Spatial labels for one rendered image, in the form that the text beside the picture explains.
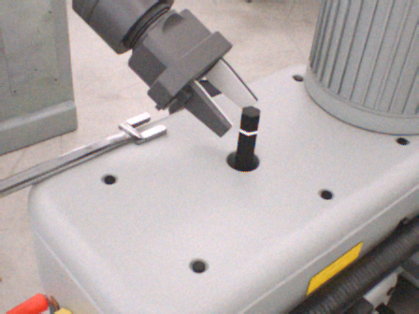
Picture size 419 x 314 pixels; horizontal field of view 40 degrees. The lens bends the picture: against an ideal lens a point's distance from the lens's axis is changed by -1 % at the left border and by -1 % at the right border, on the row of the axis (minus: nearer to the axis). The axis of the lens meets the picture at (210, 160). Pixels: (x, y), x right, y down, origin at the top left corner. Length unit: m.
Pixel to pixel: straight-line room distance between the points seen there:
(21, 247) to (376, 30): 2.66
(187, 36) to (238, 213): 0.19
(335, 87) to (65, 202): 0.35
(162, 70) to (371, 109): 0.27
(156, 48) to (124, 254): 0.20
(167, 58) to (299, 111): 0.22
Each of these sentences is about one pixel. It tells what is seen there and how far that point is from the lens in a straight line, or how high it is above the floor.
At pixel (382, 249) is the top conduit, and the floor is 1.81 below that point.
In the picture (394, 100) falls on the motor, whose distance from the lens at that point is 0.70.
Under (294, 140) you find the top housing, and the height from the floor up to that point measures 1.89.
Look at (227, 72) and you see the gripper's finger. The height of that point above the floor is 1.97.
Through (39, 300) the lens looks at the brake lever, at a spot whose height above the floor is 1.71.
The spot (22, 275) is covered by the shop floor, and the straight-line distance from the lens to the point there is 3.01.
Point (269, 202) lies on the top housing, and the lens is 0.59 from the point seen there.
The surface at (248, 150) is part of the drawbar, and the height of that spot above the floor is 1.91.
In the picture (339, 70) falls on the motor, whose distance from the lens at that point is 0.71.
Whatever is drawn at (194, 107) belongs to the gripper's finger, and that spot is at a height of 1.96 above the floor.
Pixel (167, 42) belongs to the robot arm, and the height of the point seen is 2.02.
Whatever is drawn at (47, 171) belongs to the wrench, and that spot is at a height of 1.90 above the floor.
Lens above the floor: 2.29
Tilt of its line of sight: 39 degrees down
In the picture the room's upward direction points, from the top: 6 degrees clockwise
